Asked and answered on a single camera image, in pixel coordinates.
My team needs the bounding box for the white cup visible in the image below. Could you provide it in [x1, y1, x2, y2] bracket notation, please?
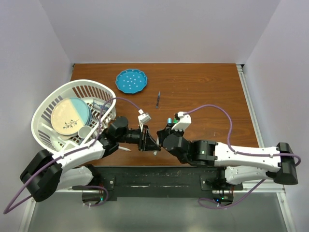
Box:
[78, 125, 92, 139]

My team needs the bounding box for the blue ballpoint pen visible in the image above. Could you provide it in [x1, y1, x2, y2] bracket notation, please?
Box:
[156, 91, 161, 109]

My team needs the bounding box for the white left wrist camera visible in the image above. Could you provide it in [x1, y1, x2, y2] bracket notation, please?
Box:
[138, 109, 151, 131]

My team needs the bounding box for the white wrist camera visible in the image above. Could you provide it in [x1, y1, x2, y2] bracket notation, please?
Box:
[138, 109, 151, 131]
[172, 111, 192, 131]

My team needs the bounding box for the blue white patterned dish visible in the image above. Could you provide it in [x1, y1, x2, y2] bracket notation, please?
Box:
[92, 99, 111, 113]

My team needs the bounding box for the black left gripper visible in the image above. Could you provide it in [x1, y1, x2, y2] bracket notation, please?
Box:
[116, 123, 159, 150]

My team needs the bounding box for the beige blue plate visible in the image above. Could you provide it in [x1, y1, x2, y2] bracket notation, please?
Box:
[51, 97, 91, 136]

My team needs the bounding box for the aluminium table frame rail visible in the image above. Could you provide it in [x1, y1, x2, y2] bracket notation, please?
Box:
[236, 64, 296, 232]

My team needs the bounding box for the white plastic basket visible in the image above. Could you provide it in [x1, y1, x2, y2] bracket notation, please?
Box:
[31, 79, 116, 152]

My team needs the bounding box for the white orange marker pen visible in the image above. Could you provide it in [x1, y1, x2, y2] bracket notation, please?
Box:
[118, 146, 131, 151]

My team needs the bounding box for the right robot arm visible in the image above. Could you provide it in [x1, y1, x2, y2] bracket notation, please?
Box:
[157, 124, 298, 190]

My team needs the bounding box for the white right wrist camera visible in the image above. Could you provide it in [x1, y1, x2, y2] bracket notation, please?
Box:
[172, 111, 192, 131]

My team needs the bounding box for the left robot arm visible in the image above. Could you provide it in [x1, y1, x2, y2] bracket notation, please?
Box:
[20, 116, 161, 202]

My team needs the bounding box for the teal dotted plate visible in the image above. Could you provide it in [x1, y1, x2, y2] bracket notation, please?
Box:
[115, 69, 148, 94]

